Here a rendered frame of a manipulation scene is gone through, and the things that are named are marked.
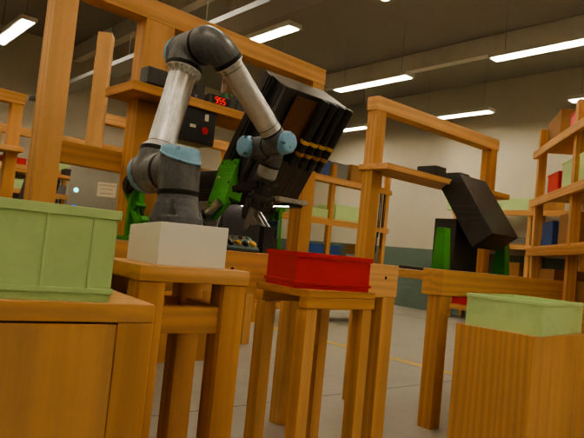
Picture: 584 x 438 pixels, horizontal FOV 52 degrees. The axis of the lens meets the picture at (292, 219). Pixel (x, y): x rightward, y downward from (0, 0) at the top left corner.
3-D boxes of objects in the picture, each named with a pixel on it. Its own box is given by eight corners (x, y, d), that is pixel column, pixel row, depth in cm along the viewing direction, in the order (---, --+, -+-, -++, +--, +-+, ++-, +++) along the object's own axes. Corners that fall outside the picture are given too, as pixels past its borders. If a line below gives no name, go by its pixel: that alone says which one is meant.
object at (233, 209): (266, 253, 275) (273, 180, 277) (213, 248, 254) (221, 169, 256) (242, 250, 288) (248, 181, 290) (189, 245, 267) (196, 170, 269)
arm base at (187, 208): (212, 228, 166) (215, 192, 167) (163, 222, 157) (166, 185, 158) (186, 228, 178) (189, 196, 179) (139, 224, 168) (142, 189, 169)
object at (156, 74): (177, 90, 256) (179, 75, 256) (147, 81, 246) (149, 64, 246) (169, 93, 261) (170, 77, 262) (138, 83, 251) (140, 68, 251)
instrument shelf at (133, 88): (295, 135, 297) (295, 127, 298) (132, 89, 236) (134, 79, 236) (262, 138, 316) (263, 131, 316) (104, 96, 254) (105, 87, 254)
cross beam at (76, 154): (289, 202, 325) (290, 186, 325) (52, 160, 236) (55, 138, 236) (283, 202, 328) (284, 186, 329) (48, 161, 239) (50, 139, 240)
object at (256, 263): (396, 297, 278) (399, 266, 279) (93, 288, 176) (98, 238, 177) (373, 294, 289) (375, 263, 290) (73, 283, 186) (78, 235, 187)
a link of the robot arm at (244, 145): (255, 131, 199) (279, 137, 207) (234, 136, 206) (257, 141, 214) (255, 154, 198) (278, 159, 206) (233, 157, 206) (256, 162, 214)
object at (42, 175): (308, 260, 323) (324, 85, 328) (27, 235, 221) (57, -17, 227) (296, 259, 329) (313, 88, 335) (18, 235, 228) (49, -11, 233)
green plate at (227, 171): (237, 213, 241) (253, 166, 246) (222, 206, 236) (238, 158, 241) (220, 212, 250) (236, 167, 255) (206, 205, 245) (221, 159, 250)
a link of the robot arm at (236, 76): (227, 9, 177) (305, 141, 200) (204, 19, 184) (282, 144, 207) (205, 29, 170) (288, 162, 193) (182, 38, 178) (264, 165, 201)
